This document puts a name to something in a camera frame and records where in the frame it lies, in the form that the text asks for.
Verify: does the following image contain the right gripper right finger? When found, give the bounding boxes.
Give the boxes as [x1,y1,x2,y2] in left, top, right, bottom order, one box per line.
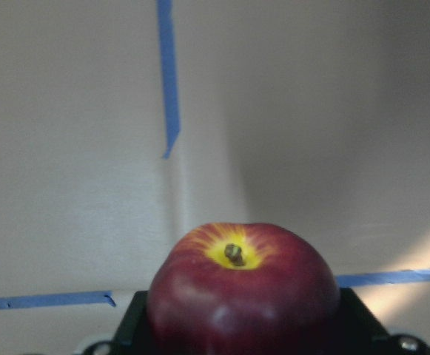
[335,288,389,354]

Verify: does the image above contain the dark red apple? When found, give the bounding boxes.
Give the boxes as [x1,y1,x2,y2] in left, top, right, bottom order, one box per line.
[147,223,340,354]

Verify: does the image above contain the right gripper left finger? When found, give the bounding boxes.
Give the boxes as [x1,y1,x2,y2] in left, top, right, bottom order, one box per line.
[112,291,155,354]

